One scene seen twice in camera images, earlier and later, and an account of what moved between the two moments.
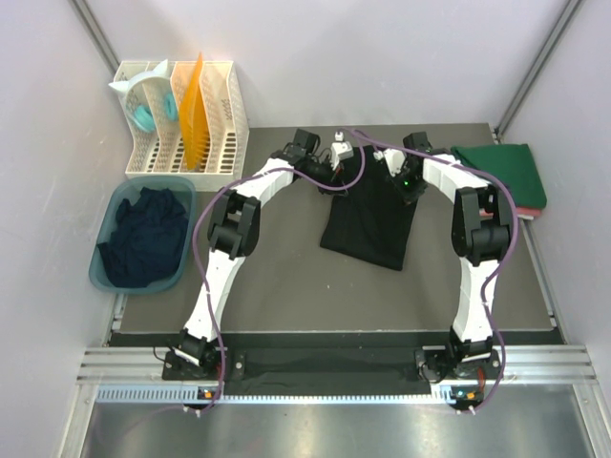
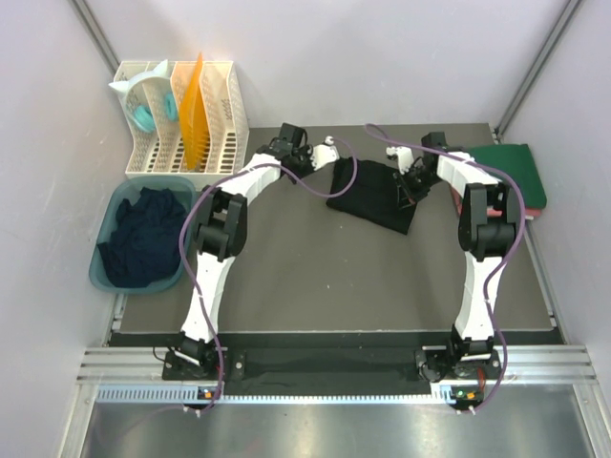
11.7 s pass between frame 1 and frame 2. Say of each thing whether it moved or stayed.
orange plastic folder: stayed
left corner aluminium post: stayed
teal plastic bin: stayed
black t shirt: moved
